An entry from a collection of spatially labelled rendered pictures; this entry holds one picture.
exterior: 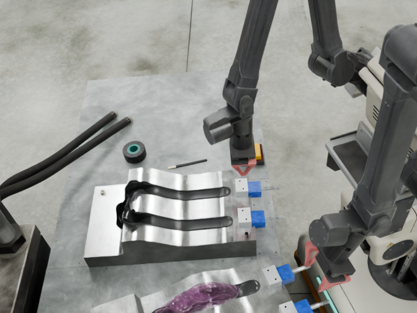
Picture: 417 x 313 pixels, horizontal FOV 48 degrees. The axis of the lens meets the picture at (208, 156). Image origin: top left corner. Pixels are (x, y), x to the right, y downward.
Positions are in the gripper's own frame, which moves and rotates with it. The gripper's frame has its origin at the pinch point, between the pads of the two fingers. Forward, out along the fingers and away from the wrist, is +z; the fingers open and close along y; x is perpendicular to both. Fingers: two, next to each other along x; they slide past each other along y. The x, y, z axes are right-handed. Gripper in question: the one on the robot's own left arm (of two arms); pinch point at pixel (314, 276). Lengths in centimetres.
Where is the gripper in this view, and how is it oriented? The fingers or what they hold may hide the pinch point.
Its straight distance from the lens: 116.8
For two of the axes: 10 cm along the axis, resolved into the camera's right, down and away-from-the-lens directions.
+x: 8.9, 0.3, 4.6
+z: -3.4, 7.2, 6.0
